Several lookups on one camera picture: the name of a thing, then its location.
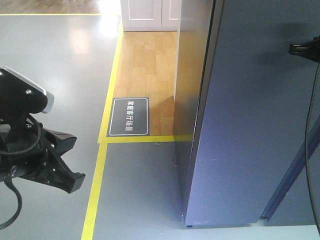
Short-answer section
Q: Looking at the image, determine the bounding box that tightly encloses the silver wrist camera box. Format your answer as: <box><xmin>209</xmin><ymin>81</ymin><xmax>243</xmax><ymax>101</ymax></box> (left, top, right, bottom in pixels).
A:
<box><xmin>0</xmin><ymin>66</ymin><xmax>55</xmax><ymax>122</ymax></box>

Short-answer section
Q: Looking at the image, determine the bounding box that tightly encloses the black floor sign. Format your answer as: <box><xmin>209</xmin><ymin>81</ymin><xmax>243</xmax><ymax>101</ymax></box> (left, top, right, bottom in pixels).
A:
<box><xmin>107</xmin><ymin>97</ymin><xmax>151</xmax><ymax>137</ymax></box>

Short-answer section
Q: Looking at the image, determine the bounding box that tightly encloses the white cabinet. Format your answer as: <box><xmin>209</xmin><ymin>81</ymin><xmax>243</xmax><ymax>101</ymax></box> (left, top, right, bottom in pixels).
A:
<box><xmin>120</xmin><ymin>0</ymin><xmax>213</xmax><ymax>33</ymax></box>

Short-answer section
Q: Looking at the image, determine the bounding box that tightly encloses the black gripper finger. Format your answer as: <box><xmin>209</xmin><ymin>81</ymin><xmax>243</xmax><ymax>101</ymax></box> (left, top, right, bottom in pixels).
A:
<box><xmin>288</xmin><ymin>36</ymin><xmax>320</xmax><ymax>63</ymax></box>
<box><xmin>37</xmin><ymin>147</ymin><xmax>86</xmax><ymax>194</ymax></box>

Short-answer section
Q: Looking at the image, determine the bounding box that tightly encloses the black cable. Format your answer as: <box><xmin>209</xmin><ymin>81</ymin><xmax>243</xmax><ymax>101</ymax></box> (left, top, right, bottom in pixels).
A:
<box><xmin>304</xmin><ymin>64</ymin><xmax>320</xmax><ymax>240</ymax></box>

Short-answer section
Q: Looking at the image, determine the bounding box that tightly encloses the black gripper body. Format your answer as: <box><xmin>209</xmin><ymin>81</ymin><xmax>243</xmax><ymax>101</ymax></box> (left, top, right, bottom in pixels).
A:
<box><xmin>0</xmin><ymin>115</ymin><xmax>77</xmax><ymax>183</ymax></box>

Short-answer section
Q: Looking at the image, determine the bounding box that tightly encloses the dark grey fridge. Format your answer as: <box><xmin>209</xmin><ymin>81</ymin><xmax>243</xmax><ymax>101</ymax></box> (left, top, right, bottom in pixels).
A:
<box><xmin>174</xmin><ymin>0</ymin><xmax>320</xmax><ymax>228</ymax></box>

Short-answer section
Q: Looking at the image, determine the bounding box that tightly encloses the yellow floor tape line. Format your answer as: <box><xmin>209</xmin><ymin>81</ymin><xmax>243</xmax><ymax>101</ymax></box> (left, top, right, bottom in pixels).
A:
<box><xmin>81</xmin><ymin>23</ymin><xmax>180</xmax><ymax>240</ymax></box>

